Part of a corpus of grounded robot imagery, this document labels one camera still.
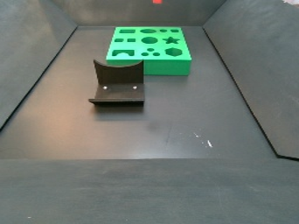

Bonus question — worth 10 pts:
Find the red double-square peg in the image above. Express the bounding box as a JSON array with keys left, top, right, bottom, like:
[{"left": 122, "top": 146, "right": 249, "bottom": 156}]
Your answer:
[{"left": 152, "top": 0, "right": 163, "bottom": 4}]

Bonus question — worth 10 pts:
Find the green shape-sorter block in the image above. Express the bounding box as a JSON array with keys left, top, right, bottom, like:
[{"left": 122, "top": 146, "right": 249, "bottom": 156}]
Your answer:
[{"left": 107, "top": 26, "right": 193, "bottom": 75}]

